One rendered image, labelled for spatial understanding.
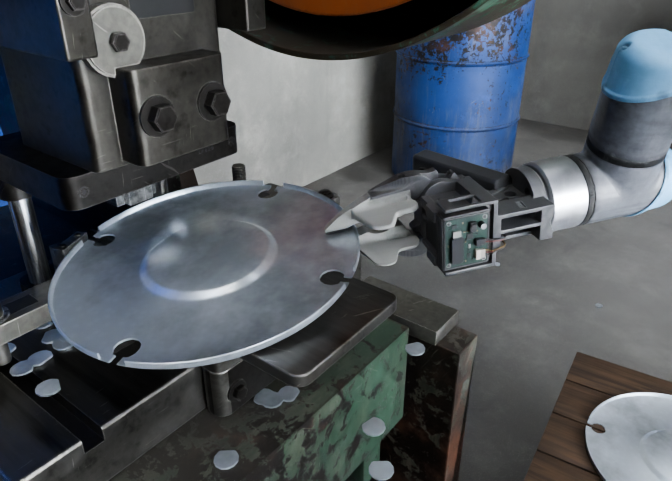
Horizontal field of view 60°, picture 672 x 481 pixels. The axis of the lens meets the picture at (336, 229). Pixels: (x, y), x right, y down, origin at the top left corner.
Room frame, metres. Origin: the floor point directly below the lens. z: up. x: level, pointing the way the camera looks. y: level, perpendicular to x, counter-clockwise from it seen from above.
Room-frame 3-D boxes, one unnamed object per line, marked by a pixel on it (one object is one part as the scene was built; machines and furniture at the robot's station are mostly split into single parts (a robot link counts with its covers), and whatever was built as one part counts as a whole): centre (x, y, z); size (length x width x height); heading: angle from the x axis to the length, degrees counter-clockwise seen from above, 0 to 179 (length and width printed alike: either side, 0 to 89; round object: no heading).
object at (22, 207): (0.54, 0.32, 0.81); 0.02 x 0.02 x 0.14
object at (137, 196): (0.56, 0.21, 0.84); 0.05 x 0.03 x 0.04; 142
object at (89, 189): (0.57, 0.22, 0.86); 0.20 x 0.16 x 0.05; 142
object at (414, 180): (0.54, -0.08, 0.84); 0.09 x 0.02 x 0.05; 104
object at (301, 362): (0.46, 0.08, 0.72); 0.25 x 0.14 x 0.14; 52
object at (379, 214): (0.51, -0.04, 0.83); 0.09 x 0.06 x 0.03; 104
